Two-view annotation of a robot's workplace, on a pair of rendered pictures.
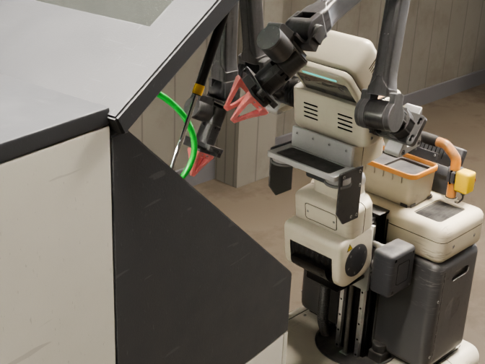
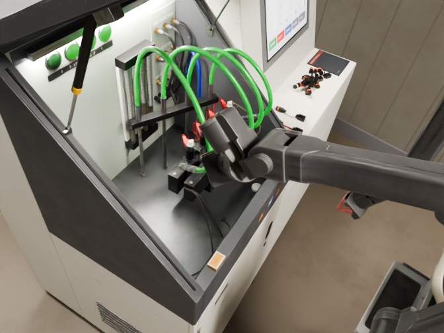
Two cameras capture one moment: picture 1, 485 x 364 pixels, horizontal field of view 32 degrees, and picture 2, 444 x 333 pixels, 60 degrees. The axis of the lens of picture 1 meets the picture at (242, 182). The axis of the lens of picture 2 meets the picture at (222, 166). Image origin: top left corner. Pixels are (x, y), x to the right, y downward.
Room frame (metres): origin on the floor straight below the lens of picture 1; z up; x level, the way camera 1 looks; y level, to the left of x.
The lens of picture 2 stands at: (1.66, -0.55, 1.93)
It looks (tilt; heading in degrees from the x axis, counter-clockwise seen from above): 46 degrees down; 80
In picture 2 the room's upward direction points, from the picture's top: 8 degrees clockwise
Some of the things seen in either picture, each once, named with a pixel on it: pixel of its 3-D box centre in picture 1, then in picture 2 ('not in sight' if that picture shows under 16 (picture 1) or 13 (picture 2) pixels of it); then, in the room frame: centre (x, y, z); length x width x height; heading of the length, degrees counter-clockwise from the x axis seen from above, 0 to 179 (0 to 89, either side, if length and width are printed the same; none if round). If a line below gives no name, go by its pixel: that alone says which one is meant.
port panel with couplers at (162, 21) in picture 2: not in sight; (166, 52); (1.64, 0.66, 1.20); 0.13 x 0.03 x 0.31; 55
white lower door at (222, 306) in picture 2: not in sight; (236, 286); (1.92, 0.16, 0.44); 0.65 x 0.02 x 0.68; 55
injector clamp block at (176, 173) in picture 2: not in sight; (207, 164); (1.78, 0.41, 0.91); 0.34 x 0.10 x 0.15; 55
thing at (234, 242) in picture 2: not in sight; (248, 224); (1.91, 0.17, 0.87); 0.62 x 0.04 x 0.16; 55
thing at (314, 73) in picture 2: not in sight; (313, 78); (2.26, 0.83, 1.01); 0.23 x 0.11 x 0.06; 55
